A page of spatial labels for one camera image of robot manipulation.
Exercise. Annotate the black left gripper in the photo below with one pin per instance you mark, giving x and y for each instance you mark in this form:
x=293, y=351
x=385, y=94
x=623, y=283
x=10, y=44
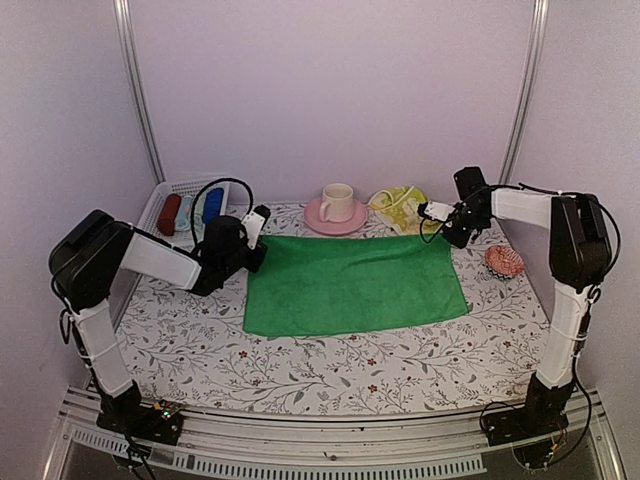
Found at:
x=255, y=263

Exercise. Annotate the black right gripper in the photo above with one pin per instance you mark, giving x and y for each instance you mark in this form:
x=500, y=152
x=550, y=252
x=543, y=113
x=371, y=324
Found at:
x=461, y=240

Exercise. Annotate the green microfibre towel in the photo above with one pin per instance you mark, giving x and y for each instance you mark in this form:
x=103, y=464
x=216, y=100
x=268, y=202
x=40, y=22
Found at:
x=326, y=287

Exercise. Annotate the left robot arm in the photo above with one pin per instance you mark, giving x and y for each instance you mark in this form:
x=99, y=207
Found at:
x=86, y=262

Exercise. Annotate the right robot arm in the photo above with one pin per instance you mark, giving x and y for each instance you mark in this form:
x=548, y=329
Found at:
x=580, y=257

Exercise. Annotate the light blue rolled towel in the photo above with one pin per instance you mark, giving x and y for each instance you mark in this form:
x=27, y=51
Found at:
x=182, y=220

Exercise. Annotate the white plastic basket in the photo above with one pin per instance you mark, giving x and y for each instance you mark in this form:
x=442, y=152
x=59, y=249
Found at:
x=193, y=187

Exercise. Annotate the pale green rolled towel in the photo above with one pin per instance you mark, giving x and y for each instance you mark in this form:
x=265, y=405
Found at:
x=198, y=210

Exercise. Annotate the dark red rolled towel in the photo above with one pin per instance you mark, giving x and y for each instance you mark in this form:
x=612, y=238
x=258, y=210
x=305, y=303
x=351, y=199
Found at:
x=165, y=221

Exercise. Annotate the yellow patterned towel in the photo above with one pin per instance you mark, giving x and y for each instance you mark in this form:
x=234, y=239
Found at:
x=397, y=208

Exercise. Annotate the cream ceramic mug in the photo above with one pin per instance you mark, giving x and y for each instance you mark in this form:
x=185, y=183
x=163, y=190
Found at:
x=337, y=203

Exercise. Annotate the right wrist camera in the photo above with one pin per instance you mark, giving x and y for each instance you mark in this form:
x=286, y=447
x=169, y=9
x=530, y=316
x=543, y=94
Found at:
x=435, y=211

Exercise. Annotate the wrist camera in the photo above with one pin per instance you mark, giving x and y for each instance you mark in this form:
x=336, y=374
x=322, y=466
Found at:
x=435, y=211
x=253, y=223

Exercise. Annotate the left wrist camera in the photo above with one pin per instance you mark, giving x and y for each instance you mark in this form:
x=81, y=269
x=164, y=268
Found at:
x=253, y=223

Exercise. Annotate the right aluminium frame post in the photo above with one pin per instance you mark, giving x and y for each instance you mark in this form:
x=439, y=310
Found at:
x=531, y=68

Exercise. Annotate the aluminium frame post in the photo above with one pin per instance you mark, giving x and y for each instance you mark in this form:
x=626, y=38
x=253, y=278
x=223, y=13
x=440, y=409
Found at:
x=531, y=68
x=124, y=24

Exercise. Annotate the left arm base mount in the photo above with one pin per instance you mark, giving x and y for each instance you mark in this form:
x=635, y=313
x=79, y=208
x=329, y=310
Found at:
x=161, y=422

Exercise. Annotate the front aluminium rail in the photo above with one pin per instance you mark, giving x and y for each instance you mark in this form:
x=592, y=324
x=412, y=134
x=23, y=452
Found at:
x=218, y=444

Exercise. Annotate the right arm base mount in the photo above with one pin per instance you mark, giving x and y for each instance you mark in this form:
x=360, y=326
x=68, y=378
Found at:
x=503, y=423

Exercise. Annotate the left aluminium frame post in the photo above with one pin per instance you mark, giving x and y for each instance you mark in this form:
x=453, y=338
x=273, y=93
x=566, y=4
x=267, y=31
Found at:
x=124, y=24

